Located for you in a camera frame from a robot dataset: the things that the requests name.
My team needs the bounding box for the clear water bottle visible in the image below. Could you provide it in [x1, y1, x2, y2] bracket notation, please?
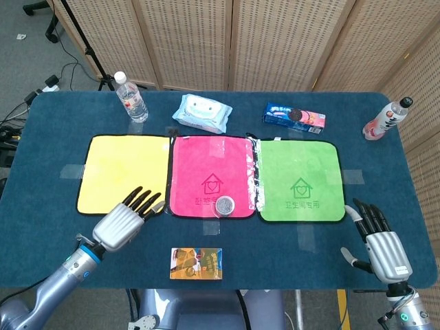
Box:
[113, 71, 149, 124]

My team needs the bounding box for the green microfiber cloth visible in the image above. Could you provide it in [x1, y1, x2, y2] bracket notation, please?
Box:
[256, 138, 347, 223]

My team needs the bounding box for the pink microfiber cloth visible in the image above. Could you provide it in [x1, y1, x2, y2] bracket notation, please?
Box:
[168, 135, 257, 220]

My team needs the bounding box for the blue felt table cover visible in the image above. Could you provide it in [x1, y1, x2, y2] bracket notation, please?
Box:
[0, 89, 438, 290]

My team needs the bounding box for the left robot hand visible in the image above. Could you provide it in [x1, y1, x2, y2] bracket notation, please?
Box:
[91, 186, 166, 253]

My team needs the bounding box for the white power strip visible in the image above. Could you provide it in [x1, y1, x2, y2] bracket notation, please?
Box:
[41, 75, 61, 94]

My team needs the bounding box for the black office chair base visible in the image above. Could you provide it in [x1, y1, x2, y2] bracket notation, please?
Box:
[23, 0, 61, 44]

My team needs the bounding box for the pink drink bottle black cap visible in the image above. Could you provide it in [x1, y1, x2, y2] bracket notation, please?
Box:
[362, 96, 413, 141]

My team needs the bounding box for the blue cookie box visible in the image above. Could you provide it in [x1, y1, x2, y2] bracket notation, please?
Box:
[263, 102, 327, 134]

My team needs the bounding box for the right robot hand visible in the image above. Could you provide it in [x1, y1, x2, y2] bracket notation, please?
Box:
[340, 198, 413, 283]

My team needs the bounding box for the yellow microfiber cloth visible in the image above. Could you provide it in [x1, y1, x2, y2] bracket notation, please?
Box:
[75, 134, 172, 217]

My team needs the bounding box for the light blue wet wipes pack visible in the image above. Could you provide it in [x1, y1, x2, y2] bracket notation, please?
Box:
[171, 93, 233, 135]

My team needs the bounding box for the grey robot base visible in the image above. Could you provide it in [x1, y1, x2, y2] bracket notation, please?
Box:
[129, 288, 286, 330]

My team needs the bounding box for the grey metal table leg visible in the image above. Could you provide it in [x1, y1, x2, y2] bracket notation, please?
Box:
[294, 289, 305, 330]

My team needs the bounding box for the black tripod stand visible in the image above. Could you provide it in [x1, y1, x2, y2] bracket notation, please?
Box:
[60, 0, 116, 92]

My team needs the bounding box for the wicker folding screen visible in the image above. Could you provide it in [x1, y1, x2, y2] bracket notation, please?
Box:
[51, 0, 440, 330]

